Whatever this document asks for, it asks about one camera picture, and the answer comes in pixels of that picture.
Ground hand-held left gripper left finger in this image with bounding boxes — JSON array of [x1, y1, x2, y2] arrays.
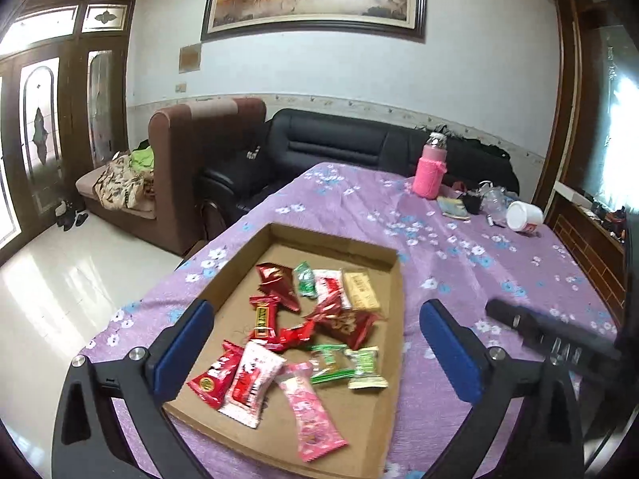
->
[[52, 299, 215, 479]]

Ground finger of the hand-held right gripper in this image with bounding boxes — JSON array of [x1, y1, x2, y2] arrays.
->
[[486, 298, 621, 376]]

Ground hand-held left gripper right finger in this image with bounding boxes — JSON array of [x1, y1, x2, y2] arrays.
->
[[420, 299, 585, 479]]

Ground red packet yellow circle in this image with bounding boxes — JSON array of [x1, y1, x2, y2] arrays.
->
[[187, 340, 245, 410]]

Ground white pink snack packet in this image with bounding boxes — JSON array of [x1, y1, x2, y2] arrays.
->
[[218, 342, 288, 429]]

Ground pale green white packet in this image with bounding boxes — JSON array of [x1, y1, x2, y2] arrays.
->
[[345, 346, 389, 390]]

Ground red candy packet black label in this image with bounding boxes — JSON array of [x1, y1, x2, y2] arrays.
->
[[248, 295, 281, 342]]

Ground cardboard tray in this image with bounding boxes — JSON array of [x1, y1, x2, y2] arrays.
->
[[164, 223, 404, 479]]

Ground red twisted candy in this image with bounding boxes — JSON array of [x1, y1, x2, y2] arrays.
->
[[260, 320, 318, 352]]

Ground beige snack packet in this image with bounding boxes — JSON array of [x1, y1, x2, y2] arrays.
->
[[342, 270, 381, 311]]

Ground green snack packet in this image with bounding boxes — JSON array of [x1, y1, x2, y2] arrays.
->
[[308, 343, 356, 385]]

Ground small green white candy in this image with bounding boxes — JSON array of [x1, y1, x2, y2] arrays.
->
[[292, 261, 319, 300]]

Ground long pink snack packet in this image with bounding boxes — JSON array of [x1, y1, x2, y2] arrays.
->
[[276, 362, 347, 462]]

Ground purple floral tablecloth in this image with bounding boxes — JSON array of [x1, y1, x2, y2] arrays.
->
[[82, 162, 625, 479]]

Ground white plastic cup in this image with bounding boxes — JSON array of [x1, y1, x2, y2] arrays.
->
[[506, 201, 545, 236]]

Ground brown wooden chair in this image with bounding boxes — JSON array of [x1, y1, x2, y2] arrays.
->
[[180, 198, 228, 263]]

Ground colourful small booklet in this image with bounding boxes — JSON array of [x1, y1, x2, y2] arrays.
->
[[437, 196, 471, 220]]

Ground dark shoes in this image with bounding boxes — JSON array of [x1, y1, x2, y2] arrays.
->
[[55, 200, 89, 233]]

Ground patterned clothes pile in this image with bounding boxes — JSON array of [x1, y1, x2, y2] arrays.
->
[[92, 152, 157, 210]]

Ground pink knit-sleeved bottle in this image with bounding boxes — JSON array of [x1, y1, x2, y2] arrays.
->
[[412, 132, 447, 200]]

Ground brown sofa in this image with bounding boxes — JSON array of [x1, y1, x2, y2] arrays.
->
[[75, 97, 268, 255]]

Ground black leather sofa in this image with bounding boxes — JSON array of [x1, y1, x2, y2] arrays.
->
[[200, 108, 520, 220]]

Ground wooden glass door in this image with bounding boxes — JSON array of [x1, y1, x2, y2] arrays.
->
[[0, 0, 139, 265]]

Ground brown wall notice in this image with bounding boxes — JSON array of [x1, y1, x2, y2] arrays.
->
[[179, 44, 202, 73]]

